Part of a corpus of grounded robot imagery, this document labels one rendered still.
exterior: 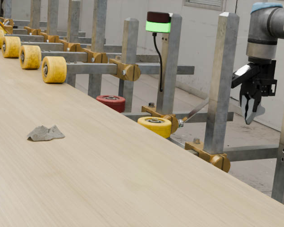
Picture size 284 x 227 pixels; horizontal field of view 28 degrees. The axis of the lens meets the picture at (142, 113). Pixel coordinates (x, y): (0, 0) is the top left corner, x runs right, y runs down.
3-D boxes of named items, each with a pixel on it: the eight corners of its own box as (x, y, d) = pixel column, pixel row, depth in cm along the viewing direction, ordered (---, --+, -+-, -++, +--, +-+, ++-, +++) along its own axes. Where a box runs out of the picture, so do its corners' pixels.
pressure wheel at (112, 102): (115, 132, 162) (118, 93, 159) (127, 139, 155) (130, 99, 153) (89, 133, 158) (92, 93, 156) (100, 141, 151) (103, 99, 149)
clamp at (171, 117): (154, 121, 169) (156, 105, 167) (178, 133, 157) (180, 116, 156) (138, 122, 166) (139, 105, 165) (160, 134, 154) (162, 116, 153)
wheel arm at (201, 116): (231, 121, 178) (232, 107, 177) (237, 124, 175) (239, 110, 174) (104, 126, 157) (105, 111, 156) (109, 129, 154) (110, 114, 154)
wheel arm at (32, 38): (102, 44, 260) (103, 36, 260) (105, 45, 257) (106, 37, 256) (-7, 40, 237) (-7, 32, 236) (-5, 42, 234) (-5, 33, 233)
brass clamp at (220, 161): (200, 159, 148) (203, 140, 147) (231, 176, 137) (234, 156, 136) (180, 160, 145) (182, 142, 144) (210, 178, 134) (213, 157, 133)
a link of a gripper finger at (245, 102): (259, 124, 181) (263, 95, 179) (244, 124, 178) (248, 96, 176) (253, 121, 184) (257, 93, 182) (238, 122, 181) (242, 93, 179)
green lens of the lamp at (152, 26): (161, 29, 155) (162, 21, 155) (171, 32, 150) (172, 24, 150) (141, 29, 152) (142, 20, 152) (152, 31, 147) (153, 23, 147)
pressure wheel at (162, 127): (138, 157, 140) (142, 113, 137) (170, 163, 138) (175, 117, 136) (130, 167, 132) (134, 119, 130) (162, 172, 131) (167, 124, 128)
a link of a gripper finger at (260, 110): (265, 126, 178) (269, 97, 176) (250, 127, 176) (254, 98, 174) (259, 124, 181) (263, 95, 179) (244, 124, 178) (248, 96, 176)
